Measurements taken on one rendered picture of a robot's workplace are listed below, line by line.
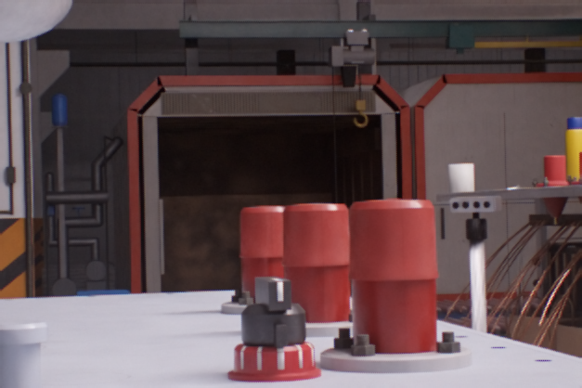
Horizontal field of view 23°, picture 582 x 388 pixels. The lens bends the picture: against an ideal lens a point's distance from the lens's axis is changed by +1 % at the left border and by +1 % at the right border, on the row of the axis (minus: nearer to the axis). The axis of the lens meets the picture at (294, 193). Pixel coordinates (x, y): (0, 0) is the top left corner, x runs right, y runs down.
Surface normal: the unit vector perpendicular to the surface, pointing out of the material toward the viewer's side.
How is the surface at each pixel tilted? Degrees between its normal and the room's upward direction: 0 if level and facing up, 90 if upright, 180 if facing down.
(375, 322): 91
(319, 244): 89
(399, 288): 91
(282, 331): 90
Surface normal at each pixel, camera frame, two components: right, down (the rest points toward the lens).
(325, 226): 0.22, -0.04
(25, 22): 0.60, 0.77
